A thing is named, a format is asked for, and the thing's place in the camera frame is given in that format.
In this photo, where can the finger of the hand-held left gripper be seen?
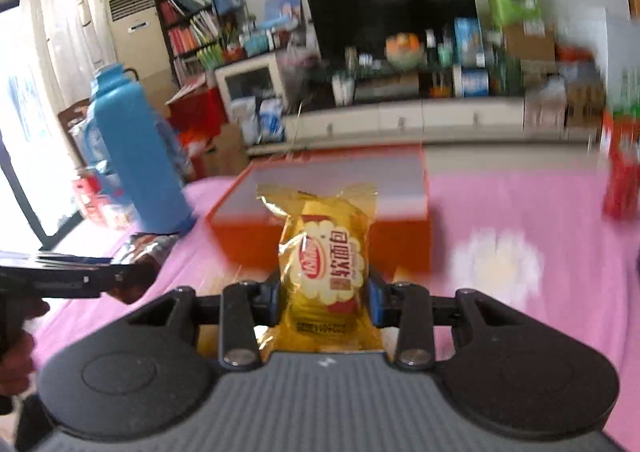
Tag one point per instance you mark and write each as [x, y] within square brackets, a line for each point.
[130, 282]

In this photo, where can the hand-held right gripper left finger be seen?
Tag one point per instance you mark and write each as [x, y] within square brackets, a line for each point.
[272, 299]

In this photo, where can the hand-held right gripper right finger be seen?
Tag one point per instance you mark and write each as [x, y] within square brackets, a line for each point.
[375, 304]

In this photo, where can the silver snack packet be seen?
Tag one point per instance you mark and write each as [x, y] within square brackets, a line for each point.
[145, 249]

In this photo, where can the yellow bread packet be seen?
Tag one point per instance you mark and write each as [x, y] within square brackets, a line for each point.
[325, 257]

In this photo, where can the orange box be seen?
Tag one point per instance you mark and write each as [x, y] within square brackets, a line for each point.
[240, 237]

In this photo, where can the person's left hand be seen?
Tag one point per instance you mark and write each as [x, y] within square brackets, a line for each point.
[17, 362]

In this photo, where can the red white packages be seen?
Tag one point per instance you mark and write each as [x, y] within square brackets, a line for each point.
[100, 207]

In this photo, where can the blue thermos flask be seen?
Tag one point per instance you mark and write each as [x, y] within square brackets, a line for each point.
[140, 156]

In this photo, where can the white blue bag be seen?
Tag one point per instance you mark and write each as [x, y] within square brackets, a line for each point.
[272, 121]
[245, 121]

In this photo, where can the red storage box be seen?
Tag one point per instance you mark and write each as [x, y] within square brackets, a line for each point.
[197, 111]

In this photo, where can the white television cabinet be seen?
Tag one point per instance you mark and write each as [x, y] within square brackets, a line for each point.
[400, 119]

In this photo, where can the pink flowered tablecloth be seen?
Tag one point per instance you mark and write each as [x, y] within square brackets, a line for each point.
[550, 212]

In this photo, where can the white microwave oven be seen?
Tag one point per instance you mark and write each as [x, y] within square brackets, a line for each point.
[250, 81]

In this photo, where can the wide blue white carton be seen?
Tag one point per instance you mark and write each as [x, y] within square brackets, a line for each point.
[472, 81]

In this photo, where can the white curtain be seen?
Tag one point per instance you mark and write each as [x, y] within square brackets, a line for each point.
[65, 31]

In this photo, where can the beige standing air conditioner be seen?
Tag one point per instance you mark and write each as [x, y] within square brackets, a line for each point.
[135, 31]

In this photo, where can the bowl of oranges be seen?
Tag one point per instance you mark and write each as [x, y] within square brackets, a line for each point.
[405, 51]

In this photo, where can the tall blue carton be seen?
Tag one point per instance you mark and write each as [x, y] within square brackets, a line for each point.
[467, 41]

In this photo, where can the red bottle with green label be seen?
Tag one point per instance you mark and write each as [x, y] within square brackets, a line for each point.
[620, 171]

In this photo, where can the black bookshelf with books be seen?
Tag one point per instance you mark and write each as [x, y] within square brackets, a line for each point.
[190, 6]

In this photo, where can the brown cardboard box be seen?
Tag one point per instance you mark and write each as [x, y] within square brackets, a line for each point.
[530, 44]

